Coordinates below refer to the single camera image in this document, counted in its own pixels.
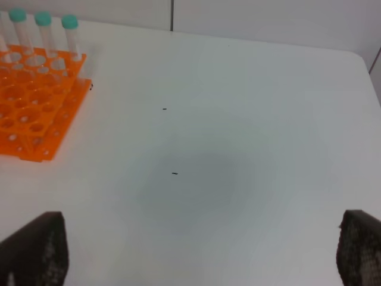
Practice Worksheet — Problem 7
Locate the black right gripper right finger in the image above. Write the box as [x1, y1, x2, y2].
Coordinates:
[336, 210, 380, 286]

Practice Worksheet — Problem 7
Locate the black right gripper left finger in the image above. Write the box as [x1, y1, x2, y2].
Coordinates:
[1, 212, 69, 285]

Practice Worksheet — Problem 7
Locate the orange test tube rack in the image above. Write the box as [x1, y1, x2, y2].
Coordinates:
[1, 45, 92, 162]

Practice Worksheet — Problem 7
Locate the back row tube far right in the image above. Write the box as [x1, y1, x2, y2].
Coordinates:
[61, 14, 82, 62]

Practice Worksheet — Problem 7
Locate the row tube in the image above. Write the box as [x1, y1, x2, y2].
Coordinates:
[61, 14, 82, 62]
[34, 11, 58, 58]
[8, 8, 34, 55]

